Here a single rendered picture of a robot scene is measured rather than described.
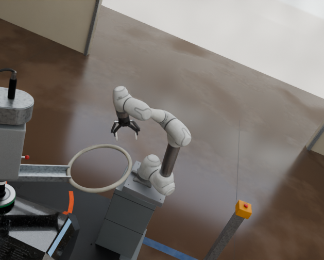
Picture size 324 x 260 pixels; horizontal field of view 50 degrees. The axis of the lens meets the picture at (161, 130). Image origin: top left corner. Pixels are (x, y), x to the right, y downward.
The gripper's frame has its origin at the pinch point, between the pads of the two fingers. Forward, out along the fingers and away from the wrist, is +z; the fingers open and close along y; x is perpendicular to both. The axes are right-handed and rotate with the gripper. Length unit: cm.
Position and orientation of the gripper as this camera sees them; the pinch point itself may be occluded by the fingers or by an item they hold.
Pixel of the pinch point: (126, 137)
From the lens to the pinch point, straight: 243.4
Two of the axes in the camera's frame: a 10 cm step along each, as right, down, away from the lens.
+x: 0.3, 6.4, -7.6
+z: 0.4, 7.6, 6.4
